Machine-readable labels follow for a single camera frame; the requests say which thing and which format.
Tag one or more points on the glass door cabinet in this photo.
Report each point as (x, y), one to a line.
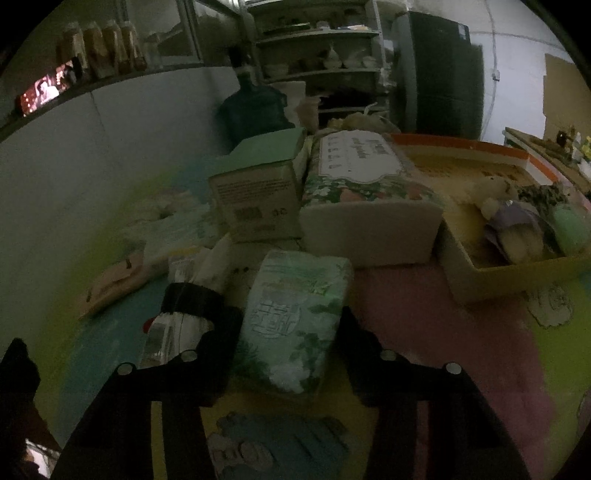
(161, 32)

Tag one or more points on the white plastic packet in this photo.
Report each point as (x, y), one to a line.
(180, 235)

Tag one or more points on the orange-rimmed cardboard box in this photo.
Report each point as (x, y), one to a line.
(508, 281)

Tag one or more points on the black water pump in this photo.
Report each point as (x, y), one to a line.
(240, 64)

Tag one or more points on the large floral tissue pack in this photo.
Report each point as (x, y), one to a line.
(369, 221)

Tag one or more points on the dark refrigerator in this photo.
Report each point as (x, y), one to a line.
(438, 78)

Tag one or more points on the blue water jug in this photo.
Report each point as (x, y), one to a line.
(254, 110)

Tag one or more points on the lit phone screen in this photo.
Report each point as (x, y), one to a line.
(41, 94)

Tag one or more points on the clear wrapped white packet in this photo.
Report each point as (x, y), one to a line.
(180, 332)

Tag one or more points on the pink plush toy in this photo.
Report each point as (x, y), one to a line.
(512, 221)

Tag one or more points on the group of condiment bottles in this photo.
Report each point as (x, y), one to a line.
(577, 145)

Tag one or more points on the cardboard wall sheets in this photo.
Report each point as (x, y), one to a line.
(568, 97)

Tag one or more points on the green round sponge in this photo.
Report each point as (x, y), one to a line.
(570, 230)

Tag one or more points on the kitchen counter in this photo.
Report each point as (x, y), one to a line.
(531, 138)

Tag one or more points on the amber liquid bottle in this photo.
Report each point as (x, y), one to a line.
(134, 46)
(73, 50)
(96, 48)
(115, 46)

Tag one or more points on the grey shelf unit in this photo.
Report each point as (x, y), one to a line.
(318, 55)

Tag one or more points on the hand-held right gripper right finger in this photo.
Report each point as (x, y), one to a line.
(353, 350)

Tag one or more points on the pink packet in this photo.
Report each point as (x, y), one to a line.
(115, 286)

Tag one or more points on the white sacks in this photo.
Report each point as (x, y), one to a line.
(298, 106)

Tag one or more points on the green tissue box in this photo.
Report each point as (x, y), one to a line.
(258, 198)

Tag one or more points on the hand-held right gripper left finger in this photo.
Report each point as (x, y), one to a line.
(228, 341)

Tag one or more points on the green floral tissue pack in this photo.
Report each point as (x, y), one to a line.
(295, 318)

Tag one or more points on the colourful patchwork blanket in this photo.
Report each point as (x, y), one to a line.
(438, 332)

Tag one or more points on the white plastic bag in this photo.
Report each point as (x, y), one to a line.
(360, 122)

